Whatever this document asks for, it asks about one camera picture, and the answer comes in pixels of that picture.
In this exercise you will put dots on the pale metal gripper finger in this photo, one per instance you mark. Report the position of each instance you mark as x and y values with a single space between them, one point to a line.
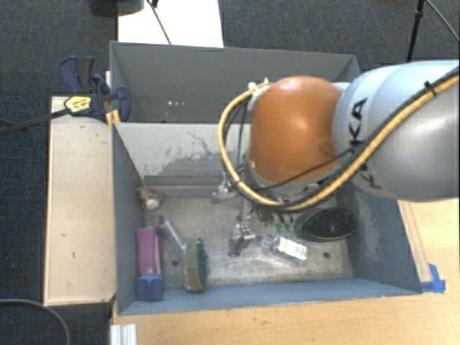
238 242
223 194

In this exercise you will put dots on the clear plastic bottle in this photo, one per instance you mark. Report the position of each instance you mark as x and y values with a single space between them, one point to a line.
287 251

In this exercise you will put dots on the green and yellow sponge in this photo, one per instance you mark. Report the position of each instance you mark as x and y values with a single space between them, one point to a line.
197 264

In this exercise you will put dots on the clear glass tube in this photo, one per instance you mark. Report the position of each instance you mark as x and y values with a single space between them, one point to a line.
175 237

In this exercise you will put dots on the white and orange toy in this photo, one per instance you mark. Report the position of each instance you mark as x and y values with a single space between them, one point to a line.
151 200

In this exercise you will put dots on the purple bottle with blue cap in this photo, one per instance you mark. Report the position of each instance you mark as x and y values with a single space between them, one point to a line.
146 250

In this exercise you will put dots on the grey metal bin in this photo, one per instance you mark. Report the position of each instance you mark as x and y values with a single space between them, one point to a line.
215 85

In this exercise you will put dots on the pale wood board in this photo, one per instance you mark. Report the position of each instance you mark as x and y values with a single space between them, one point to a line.
79 207

